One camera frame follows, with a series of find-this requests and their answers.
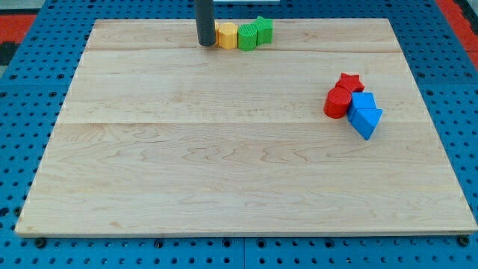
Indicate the red star block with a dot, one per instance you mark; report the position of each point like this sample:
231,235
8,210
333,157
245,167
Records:
352,83

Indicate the light wooden board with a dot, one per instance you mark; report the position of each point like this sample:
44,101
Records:
159,137

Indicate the yellow hexagon block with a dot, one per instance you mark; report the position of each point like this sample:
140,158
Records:
227,35

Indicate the blue triangle block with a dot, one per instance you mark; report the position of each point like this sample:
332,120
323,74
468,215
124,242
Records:
365,121

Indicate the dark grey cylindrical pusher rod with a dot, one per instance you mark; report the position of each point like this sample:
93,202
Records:
205,22

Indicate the blue cube block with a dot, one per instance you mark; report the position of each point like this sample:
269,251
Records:
360,100

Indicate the green cylinder block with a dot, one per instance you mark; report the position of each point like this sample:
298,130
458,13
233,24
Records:
247,37

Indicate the green star block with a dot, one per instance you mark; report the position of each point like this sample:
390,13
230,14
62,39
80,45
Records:
264,30

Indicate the red cylinder block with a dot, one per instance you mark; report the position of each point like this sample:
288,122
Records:
338,100

